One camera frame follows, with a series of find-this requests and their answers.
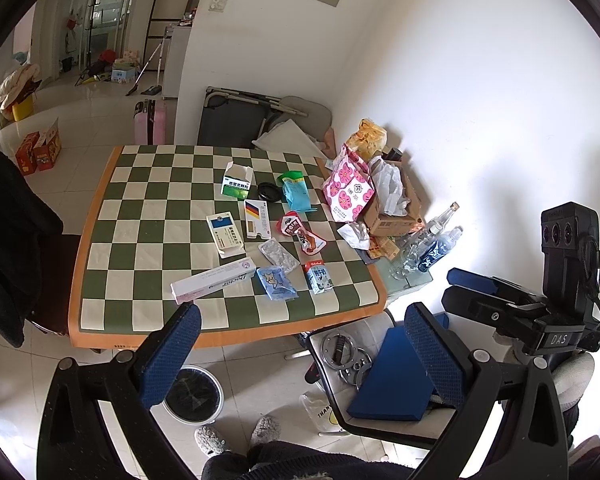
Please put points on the grey fuzzy right slipper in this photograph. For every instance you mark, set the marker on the grey fuzzy right slipper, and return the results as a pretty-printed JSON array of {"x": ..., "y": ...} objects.
[{"x": 267, "y": 430}]

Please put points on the folded grey cot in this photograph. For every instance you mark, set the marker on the folded grey cot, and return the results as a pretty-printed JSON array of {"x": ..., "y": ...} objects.
[{"x": 233, "y": 119}]

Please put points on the white round trash bin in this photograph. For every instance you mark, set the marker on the white round trash bin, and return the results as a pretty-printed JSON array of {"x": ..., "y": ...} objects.
[{"x": 196, "y": 397}]

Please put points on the small blue milk carton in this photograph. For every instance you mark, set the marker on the small blue milk carton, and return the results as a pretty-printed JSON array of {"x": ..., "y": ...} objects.
[{"x": 317, "y": 276}]

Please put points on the green white medicine box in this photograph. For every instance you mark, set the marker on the green white medicine box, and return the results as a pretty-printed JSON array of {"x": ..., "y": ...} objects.
[{"x": 237, "y": 181}]

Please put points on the grey fuzzy left slipper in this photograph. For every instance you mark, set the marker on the grey fuzzy left slipper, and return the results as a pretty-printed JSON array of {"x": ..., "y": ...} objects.
[{"x": 210, "y": 441}]

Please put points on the white plastic smiley bag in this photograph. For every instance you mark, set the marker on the white plastic smiley bag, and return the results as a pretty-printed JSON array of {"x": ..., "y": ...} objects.
[{"x": 320, "y": 412}]

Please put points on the crumpled white tissue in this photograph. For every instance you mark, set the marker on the crumpled white tissue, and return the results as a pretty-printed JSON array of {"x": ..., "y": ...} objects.
[{"x": 356, "y": 235}]

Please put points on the black jacket on chair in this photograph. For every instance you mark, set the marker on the black jacket on chair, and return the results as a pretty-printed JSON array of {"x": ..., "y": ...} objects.
[{"x": 29, "y": 231}]

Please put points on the yellow snack bag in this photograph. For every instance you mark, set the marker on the yellow snack bag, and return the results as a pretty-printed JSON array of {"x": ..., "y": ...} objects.
[{"x": 368, "y": 140}]

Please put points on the red white snack wrapper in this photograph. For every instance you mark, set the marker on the red white snack wrapper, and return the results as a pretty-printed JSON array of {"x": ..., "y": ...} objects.
[{"x": 291, "y": 225}]

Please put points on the grey fuzzy slipper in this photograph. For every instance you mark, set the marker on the grey fuzzy slipper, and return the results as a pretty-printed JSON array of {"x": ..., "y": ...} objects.
[
  {"x": 267, "y": 430},
  {"x": 210, "y": 441}
]

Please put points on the light blue snack bag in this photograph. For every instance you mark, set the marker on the light blue snack bag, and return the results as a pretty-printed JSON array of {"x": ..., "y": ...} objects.
[{"x": 295, "y": 191}]

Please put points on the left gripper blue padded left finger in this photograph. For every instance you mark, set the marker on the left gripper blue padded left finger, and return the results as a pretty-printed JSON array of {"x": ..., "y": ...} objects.
[{"x": 164, "y": 351}]

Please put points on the brown cardboard box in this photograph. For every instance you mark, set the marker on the brown cardboard box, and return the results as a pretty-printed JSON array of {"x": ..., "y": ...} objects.
[{"x": 395, "y": 208}]

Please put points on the black round plastic lid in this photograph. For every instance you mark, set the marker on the black round plastic lid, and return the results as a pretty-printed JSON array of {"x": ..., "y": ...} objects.
[{"x": 269, "y": 192}]

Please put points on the red orange cardboard box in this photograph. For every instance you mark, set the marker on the red orange cardboard box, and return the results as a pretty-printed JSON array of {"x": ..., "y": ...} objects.
[{"x": 39, "y": 150}]

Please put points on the white blue medicine box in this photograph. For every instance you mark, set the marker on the white blue medicine box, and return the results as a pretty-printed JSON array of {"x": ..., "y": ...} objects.
[{"x": 225, "y": 234}]

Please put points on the white stool with black frame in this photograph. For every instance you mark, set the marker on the white stool with black frame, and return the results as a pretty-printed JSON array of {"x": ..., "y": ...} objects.
[{"x": 345, "y": 354}]

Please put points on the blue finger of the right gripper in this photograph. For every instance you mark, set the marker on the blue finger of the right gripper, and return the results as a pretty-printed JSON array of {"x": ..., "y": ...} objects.
[{"x": 474, "y": 281}]

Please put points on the long white pink box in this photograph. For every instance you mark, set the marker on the long white pink box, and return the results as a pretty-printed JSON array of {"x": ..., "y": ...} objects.
[{"x": 208, "y": 282}]

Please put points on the dark wooden chair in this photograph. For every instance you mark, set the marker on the dark wooden chair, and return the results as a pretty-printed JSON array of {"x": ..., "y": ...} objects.
[{"x": 50, "y": 308}]

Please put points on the pink suitcase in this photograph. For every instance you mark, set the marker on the pink suitcase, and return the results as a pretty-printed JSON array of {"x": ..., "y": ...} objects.
[{"x": 150, "y": 122}]

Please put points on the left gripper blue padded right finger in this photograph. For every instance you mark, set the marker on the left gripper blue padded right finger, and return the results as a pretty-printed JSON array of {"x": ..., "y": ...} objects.
[{"x": 433, "y": 347}]

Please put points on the green white checkered table mat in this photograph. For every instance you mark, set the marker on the green white checkered table mat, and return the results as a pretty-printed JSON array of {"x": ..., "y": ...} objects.
[{"x": 148, "y": 228}]

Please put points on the clear glass bottle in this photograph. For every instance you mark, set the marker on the clear glass bottle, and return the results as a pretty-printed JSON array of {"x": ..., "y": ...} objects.
[{"x": 433, "y": 227}]

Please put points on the blue cartoon snack wrapper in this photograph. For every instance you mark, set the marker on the blue cartoon snack wrapper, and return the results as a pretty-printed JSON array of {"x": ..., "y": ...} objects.
[{"x": 275, "y": 284}]

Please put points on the pink flower paper bag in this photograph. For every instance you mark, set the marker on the pink flower paper bag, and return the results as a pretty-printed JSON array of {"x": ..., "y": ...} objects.
[{"x": 349, "y": 187}]

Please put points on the white box tricolour stripes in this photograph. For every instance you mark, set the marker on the white box tricolour stripes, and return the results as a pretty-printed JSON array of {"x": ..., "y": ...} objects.
[{"x": 256, "y": 219}]

